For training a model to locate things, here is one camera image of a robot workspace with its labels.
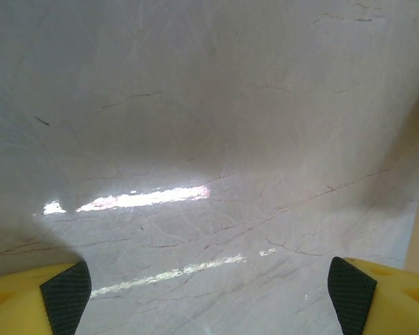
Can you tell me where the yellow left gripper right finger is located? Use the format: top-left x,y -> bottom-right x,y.
327,257 -> 419,335

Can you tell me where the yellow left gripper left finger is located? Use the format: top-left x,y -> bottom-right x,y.
0,260 -> 92,335

